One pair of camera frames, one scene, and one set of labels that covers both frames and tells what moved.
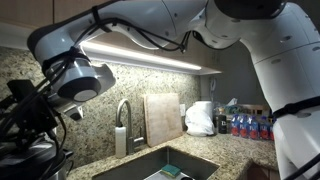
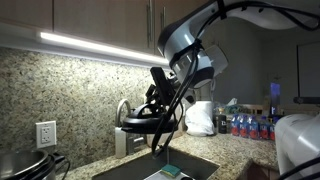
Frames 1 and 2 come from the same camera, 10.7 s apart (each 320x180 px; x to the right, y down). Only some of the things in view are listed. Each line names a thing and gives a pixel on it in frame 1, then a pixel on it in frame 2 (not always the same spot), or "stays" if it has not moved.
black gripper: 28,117 → 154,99
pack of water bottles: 251,127 stays
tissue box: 233,107 stays
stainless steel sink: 150,166 stays
